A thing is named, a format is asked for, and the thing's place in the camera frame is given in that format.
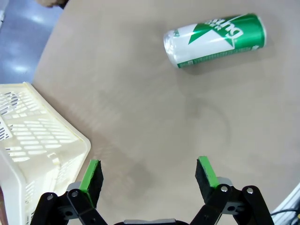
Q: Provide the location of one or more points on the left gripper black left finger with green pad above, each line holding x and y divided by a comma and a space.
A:
92, 182

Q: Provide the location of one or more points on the green white drink can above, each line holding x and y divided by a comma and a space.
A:
211, 42

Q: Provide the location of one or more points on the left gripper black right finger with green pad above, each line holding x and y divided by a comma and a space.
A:
206, 180

